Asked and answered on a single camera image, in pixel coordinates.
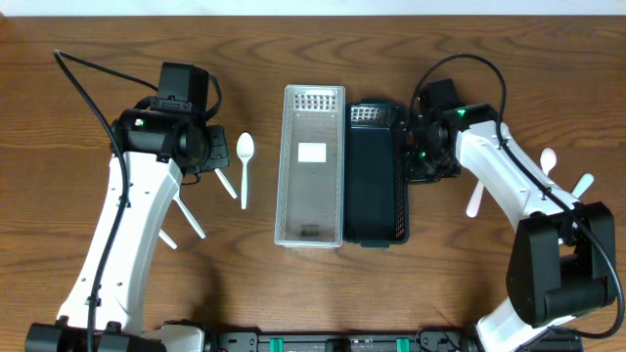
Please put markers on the clear plastic mesh basket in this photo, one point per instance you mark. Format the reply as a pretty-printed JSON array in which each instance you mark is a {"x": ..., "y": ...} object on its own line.
[{"x": 309, "y": 209}]

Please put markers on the mint green plastic fork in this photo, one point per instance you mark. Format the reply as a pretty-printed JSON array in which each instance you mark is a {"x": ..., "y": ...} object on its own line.
[{"x": 584, "y": 183}]

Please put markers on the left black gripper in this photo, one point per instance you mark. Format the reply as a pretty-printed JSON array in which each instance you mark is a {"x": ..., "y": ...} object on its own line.
[{"x": 216, "y": 148}]

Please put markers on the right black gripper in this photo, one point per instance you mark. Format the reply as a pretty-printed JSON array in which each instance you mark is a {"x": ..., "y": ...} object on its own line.
[{"x": 414, "y": 148}]

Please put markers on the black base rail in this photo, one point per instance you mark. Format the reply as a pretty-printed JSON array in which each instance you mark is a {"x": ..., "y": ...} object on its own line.
[{"x": 431, "y": 338}]

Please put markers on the dark green mesh basket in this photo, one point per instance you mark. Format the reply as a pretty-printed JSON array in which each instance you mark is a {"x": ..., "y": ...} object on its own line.
[{"x": 375, "y": 190}]

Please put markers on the pink plastic spoon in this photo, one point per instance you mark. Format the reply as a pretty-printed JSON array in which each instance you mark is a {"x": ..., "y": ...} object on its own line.
[{"x": 548, "y": 160}]

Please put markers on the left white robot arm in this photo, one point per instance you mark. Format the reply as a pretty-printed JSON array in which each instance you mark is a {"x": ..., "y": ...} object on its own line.
[{"x": 153, "y": 151}]

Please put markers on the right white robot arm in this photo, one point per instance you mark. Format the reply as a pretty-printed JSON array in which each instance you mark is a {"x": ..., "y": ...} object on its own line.
[{"x": 562, "y": 277}]

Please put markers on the white plastic spoon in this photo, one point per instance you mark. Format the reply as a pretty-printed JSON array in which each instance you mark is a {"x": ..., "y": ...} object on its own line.
[
  {"x": 245, "y": 152},
  {"x": 189, "y": 216},
  {"x": 167, "y": 239},
  {"x": 225, "y": 183}
]

